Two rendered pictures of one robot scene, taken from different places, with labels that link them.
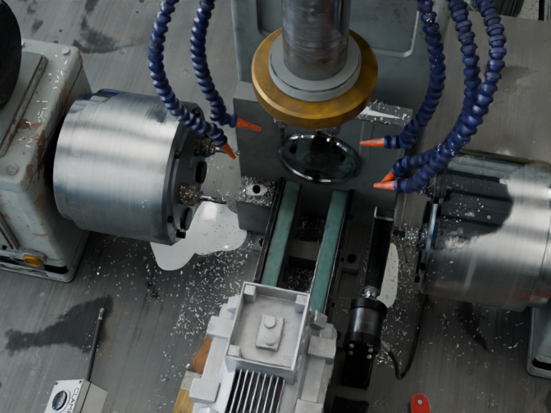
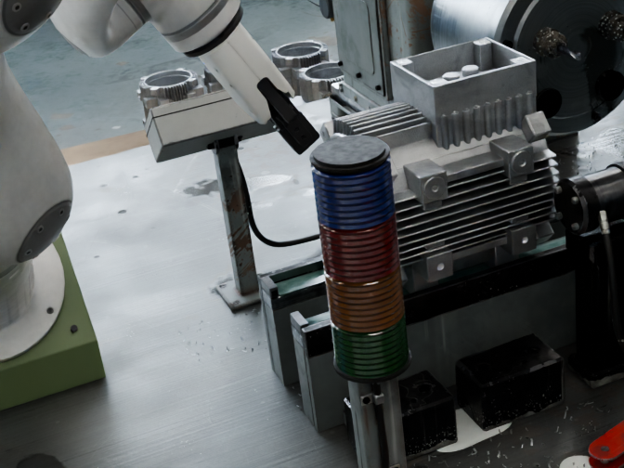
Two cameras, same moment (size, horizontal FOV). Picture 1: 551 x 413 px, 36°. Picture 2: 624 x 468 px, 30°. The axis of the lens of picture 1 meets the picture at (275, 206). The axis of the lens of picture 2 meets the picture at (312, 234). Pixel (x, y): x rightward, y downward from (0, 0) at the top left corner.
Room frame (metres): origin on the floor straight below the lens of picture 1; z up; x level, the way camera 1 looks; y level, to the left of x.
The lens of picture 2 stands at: (-0.34, -0.85, 1.56)
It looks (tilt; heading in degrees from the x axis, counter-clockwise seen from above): 27 degrees down; 56
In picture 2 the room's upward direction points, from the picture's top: 7 degrees counter-clockwise
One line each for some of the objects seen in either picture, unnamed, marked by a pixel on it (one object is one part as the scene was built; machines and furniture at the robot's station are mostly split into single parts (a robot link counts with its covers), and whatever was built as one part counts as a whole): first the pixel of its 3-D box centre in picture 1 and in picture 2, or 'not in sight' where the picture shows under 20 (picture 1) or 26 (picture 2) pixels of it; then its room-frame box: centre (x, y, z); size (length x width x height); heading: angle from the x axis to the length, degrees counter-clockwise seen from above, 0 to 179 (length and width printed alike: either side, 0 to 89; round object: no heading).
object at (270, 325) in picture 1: (268, 333); (462, 92); (0.47, 0.02, 1.11); 0.12 x 0.11 x 0.07; 165
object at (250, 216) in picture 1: (257, 204); not in sight; (0.84, 0.03, 0.86); 0.07 x 0.06 x 0.12; 75
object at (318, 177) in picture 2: not in sight; (353, 186); (0.14, -0.21, 1.19); 0.06 x 0.06 x 0.04
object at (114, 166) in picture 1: (109, 161); (518, 21); (0.83, 0.29, 1.04); 0.37 x 0.25 x 0.25; 75
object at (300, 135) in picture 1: (317, 160); not in sight; (0.83, -0.08, 1.02); 0.15 x 0.02 x 0.15; 75
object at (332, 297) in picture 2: not in sight; (364, 289); (0.14, -0.21, 1.10); 0.06 x 0.06 x 0.04
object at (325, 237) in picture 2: not in sight; (358, 239); (0.14, -0.21, 1.14); 0.06 x 0.06 x 0.04
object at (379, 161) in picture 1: (323, 145); not in sight; (0.89, -0.09, 0.97); 0.30 x 0.11 x 0.34; 75
